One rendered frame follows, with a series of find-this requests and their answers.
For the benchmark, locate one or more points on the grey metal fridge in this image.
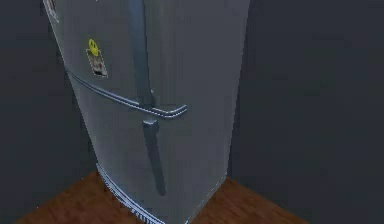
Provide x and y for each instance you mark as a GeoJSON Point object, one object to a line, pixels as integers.
{"type": "Point", "coordinates": [193, 66]}

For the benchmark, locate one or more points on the grey paper note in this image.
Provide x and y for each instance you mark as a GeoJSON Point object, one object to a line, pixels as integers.
{"type": "Point", "coordinates": [97, 64]}

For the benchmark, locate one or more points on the yellow smiley fridge magnet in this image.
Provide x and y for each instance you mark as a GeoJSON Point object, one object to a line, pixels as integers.
{"type": "Point", "coordinates": [93, 47]}

